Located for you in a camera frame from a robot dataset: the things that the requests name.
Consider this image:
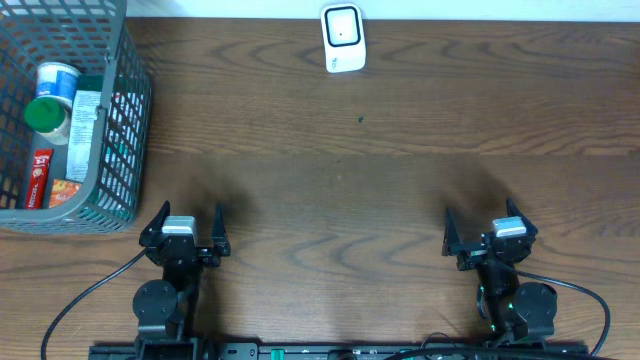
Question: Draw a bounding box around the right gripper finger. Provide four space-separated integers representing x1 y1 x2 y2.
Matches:
506 197 538 237
441 208 461 256

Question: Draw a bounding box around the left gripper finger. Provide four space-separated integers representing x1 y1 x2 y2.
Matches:
139 201 170 247
211 204 231 257

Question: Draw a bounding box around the small orange box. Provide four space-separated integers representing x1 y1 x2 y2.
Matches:
49 179 82 208

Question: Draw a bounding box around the green white glove package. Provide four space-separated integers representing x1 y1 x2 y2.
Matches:
66 75 103 183

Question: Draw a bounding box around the red coffee stick sachet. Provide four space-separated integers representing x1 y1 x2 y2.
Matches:
25 149 54 210

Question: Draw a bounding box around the green lid jar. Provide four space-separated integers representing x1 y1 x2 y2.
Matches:
24 97 71 146

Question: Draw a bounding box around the blue white yogurt cup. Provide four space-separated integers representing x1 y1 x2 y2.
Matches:
35 62 81 109

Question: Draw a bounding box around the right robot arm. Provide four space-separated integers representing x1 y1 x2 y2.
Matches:
442 199 557 348

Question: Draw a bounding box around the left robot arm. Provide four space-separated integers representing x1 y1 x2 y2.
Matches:
132 202 231 360

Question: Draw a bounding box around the white barcode scanner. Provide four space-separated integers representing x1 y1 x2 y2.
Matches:
320 3 366 74

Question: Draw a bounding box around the grey plastic mesh basket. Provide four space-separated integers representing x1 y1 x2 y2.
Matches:
1 0 153 234

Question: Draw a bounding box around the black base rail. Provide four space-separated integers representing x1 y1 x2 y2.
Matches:
87 339 589 360

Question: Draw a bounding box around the left black cable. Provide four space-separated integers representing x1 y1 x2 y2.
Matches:
40 247 149 360

